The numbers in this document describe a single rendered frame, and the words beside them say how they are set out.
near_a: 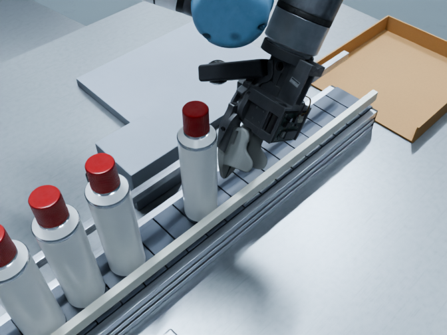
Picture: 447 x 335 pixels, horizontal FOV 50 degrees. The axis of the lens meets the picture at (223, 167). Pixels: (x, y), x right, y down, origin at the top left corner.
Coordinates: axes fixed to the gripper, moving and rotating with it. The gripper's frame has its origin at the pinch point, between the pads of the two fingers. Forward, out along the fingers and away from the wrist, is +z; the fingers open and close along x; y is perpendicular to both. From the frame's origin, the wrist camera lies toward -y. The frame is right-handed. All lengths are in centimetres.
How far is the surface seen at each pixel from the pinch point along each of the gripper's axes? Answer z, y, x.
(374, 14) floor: -23, -87, 227
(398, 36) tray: -24, -8, 62
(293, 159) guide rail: -3.3, 4.9, 10.6
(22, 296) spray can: 10.3, 2.9, -31.3
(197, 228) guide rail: 6.4, 4.5, -7.0
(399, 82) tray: -17, 2, 49
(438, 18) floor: -35, -59, 247
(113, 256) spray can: 10.5, 1.2, -18.1
